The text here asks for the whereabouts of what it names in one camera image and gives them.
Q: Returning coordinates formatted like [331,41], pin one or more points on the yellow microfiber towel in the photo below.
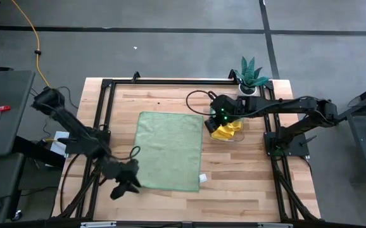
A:
[225,131]

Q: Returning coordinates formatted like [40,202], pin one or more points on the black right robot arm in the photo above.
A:
[297,104]

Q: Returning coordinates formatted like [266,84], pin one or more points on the grey side desk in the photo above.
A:
[5,126]

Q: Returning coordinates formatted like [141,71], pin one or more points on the snake plant in white pot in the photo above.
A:
[249,74]

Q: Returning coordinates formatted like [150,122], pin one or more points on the green microfiber towel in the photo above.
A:
[170,152]

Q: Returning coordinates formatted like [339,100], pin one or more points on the black caster wheel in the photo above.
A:
[17,215]

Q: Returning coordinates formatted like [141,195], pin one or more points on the black side frame rail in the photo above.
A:
[281,196]
[109,107]
[292,196]
[99,107]

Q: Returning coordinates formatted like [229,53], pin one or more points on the clear plastic bin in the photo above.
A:
[243,133]

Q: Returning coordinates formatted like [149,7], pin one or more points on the white paper sheet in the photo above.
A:
[58,147]

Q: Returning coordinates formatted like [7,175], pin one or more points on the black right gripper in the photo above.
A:
[227,107]

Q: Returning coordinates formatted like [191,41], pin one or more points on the black curved bracket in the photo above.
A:
[232,74]
[135,76]

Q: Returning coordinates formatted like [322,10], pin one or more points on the silver metal bracket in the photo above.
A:
[97,224]
[275,225]

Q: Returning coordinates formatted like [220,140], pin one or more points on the black desk support beam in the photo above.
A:
[37,152]

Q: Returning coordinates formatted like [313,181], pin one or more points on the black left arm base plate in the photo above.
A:
[72,147]

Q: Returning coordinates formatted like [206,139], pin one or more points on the long black frame rail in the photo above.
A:
[157,225]

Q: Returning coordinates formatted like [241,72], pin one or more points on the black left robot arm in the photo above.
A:
[69,123]

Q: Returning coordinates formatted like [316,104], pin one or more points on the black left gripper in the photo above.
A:
[121,171]

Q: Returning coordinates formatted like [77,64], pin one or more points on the black diagonal frame strut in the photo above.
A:
[306,209]
[72,202]

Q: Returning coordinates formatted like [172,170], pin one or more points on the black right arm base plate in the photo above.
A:
[298,149]

